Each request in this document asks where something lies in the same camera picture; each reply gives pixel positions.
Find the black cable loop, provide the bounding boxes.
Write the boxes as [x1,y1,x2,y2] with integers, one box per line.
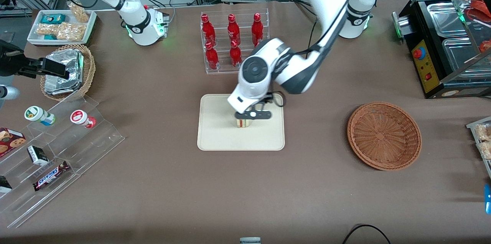
[342,224,391,244]

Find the red capped yogurt bottle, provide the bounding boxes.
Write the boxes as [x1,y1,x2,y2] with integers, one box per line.
[70,109,97,129]

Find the green capped yogurt bottle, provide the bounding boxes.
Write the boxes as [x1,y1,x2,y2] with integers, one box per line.
[24,106,56,127]

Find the beige rectangular serving tray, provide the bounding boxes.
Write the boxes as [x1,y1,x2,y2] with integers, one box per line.
[197,94,285,151]

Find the steel warmer pan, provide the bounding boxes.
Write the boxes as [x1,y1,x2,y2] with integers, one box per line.
[442,38,491,77]
[427,2,468,38]

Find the clear bag of peanuts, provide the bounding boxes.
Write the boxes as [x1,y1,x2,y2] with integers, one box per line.
[67,1,90,23]

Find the large clear bag of crackers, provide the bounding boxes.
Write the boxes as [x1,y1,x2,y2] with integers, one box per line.
[56,22,87,42]

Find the clear bag of rice crackers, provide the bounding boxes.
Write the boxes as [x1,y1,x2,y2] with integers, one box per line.
[477,140,491,161]
[474,123,491,142]

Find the red cookie box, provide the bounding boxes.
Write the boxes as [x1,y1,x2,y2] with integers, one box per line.
[0,127,27,158]

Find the grey tray with snacks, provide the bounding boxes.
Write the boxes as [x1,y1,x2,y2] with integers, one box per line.
[466,116,491,180]

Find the clear acrylic bottle rack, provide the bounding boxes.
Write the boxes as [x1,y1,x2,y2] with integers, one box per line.
[200,8,271,75]

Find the teal snack box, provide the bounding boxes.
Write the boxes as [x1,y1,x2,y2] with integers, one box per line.
[41,14,66,25]

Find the small black white box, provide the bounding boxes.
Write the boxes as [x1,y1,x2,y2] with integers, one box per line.
[27,145,49,167]

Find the black food warmer machine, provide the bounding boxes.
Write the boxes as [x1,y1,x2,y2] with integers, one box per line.
[392,0,491,99]

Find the clear acrylic stepped shelf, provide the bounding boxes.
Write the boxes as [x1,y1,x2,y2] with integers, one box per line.
[0,94,125,229]

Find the silver foil wrapped pack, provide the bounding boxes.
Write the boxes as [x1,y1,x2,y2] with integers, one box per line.
[44,49,84,96]

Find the snickers chocolate bar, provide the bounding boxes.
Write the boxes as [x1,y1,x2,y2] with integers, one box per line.
[33,160,71,192]

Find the red soda bottle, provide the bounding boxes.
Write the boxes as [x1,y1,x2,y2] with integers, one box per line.
[252,13,264,47]
[201,14,216,47]
[229,40,242,69]
[227,14,241,46]
[205,42,220,71]

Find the brown round wicker basket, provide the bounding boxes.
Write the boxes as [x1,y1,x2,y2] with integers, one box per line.
[347,101,422,171]

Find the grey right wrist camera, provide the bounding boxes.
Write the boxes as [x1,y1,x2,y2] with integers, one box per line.
[0,85,20,101]

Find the light tan wicker basket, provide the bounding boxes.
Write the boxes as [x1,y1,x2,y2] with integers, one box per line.
[40,44,96,102]

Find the black snack box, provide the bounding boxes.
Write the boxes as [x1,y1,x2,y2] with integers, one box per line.
[0,175,13,194]

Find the white rectangular snack tray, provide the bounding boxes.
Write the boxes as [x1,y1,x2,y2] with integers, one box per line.
[27,9,97,46]

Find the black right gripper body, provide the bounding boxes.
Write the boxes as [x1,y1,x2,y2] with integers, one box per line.
[0,40,41,79]

